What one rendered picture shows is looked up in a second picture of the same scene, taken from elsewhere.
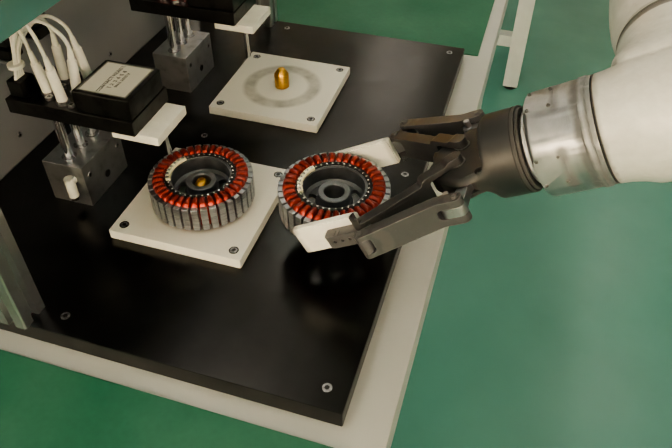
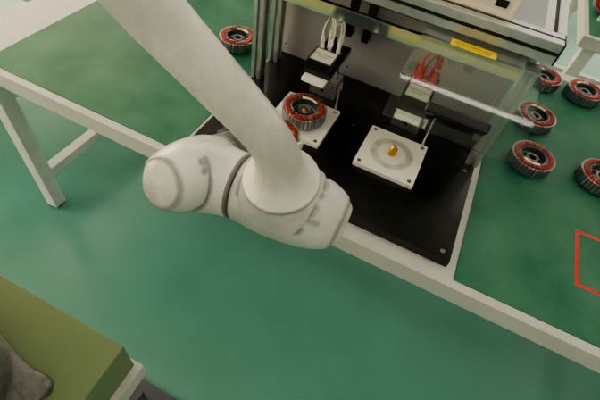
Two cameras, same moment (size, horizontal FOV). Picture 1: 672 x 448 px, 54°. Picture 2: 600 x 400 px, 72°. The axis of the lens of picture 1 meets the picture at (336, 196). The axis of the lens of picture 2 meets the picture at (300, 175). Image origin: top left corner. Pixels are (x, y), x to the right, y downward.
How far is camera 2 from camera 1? 0.90 m
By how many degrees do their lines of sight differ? 60
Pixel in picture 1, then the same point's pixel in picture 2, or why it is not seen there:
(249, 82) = (395, 141)
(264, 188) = (305, 135)
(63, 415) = not seen: hidden behind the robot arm
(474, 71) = (431, 270)
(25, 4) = (308, 2)
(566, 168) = not seen: hidden behind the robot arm
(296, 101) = (376, 156)
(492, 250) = not seen: outside the picture
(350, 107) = (375, 182)
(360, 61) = (426, 198)
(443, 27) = (494, 269)
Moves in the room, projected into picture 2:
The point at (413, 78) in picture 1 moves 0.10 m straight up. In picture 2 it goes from (407, 220) to (422, 192)
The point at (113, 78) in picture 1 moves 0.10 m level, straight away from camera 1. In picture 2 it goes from (324, 55) to (362, 54)
